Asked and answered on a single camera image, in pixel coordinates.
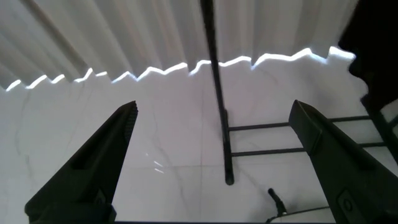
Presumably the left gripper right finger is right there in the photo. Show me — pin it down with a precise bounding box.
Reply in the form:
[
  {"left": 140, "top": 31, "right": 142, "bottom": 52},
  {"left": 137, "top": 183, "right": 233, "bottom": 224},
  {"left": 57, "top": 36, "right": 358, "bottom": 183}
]
[{"left": 288, "top": 99, "right": 398, "bottom": 224}]

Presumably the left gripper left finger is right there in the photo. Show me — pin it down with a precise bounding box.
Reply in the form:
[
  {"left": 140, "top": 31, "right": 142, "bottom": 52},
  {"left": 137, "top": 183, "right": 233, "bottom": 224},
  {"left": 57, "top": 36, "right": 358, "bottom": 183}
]
[{"left": 24, "top": 100, "right": 139, "bottom": 223}]

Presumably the black short-sleeved shirt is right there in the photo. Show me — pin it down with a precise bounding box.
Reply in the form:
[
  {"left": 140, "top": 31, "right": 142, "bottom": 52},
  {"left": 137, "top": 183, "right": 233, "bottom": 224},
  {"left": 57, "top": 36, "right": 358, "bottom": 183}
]
[{"left": 338, "top": 0, "right": 398, "bottom": 108}]

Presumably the black clothes rack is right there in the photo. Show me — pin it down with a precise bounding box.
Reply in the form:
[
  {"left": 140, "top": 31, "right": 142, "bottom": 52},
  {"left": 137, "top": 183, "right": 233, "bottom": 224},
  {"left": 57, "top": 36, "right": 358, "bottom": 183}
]
[{"left": 200, "top": 0, "right": 398, "bottom": 187}]

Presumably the white curtain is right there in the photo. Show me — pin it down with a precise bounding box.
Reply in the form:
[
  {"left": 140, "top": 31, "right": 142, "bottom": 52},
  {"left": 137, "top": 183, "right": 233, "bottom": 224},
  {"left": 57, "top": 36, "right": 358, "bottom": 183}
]
[{"left": 0, "top": 0, "right": 358, "bottom": 93}]

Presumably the black cable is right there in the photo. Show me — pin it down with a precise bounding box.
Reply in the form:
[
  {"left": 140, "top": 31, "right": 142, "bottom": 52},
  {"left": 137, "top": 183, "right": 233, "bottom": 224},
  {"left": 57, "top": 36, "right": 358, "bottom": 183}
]
[{"left": 265, "top": 187, "right": 331, "bottom": 223}]

